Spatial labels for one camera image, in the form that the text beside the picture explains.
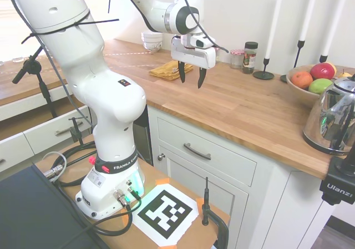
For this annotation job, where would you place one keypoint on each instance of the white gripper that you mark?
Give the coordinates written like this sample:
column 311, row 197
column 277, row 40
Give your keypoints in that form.
column 191, row 56

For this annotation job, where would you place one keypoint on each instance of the yellow cloth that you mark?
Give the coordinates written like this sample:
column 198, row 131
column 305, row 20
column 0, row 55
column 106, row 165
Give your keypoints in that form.
column 163, row 71

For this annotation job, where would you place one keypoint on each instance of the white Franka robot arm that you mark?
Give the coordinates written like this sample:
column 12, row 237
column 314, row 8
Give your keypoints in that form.
column 83, row 66

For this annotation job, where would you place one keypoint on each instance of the glass jar red checked lid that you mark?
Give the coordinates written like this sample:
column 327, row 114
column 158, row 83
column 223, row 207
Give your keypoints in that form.
column 236, row 59

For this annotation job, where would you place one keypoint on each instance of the white patterned bowl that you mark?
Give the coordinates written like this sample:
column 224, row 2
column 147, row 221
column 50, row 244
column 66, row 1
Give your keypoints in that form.
column 152, row 46

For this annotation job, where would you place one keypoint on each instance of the plain white bowl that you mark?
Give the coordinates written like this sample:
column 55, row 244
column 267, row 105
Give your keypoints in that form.
column 151, row 36

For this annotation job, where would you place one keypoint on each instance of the spice jar black lid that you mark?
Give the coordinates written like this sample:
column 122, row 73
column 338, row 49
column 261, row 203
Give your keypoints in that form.
column 250, row 57

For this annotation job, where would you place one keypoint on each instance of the black candle holder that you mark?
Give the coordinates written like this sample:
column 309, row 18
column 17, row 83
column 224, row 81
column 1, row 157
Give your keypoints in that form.
column 263, row 75
column 323, row 58
column 300, row 49

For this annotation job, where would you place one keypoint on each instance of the black appliance front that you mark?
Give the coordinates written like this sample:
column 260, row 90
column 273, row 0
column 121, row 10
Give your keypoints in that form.
column 144, row 138

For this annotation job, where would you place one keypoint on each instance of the metal cabinet knob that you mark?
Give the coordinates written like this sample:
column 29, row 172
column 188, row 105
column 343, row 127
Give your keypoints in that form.
column 161, row 157

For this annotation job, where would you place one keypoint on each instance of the white taper candle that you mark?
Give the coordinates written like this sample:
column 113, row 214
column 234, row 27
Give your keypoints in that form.
column 335, row 21
column 308, row 13
column 274, row 24

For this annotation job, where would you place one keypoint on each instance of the wooden fruit bowl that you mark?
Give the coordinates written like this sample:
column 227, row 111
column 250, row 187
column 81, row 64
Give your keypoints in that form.
column 299, row 95

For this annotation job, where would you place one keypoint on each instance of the orange fruit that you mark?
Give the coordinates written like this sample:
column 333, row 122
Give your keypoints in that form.
column 301, row 80

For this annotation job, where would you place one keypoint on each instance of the orange tape piece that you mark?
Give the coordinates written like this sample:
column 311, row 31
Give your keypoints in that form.
column 127, row 219
column 163, row 181
column 200, row 201

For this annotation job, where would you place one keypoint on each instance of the black bar clamp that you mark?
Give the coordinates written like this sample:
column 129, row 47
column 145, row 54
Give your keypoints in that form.
column 76, row 131
column 205, row 204

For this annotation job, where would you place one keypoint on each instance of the green apple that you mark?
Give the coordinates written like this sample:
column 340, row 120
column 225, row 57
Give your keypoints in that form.
column 320, row 86

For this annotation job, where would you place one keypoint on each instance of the red apple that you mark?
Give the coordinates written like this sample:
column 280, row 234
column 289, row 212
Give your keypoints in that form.
column 321, row 71

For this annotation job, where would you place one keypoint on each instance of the black white marker sheet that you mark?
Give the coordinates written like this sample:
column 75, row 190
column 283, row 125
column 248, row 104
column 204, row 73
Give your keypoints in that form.
column 166, row 213

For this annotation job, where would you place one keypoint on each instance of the white kitchen cabinet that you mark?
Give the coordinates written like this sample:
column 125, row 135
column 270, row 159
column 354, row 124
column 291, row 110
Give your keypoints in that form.
column 249, row 204

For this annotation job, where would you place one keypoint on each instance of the shiny steel kettle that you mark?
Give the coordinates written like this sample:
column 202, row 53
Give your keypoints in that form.
column 330, row 116

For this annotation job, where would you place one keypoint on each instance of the black boom stand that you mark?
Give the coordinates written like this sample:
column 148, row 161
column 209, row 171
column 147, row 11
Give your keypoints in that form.
column 29, row 66

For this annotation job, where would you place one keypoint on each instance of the white drawer unit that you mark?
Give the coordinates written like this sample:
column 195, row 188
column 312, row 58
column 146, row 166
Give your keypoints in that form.
column 36, row 138

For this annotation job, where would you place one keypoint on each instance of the black Ulanzi clamp stand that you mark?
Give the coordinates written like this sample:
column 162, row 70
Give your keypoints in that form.
column 337, row 189

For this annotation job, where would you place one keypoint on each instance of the black controller box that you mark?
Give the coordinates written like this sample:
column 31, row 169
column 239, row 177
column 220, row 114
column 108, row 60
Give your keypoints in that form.
column 33, row 213

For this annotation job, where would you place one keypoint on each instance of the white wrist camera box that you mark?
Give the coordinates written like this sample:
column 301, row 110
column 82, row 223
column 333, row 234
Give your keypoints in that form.
column 202, row 42

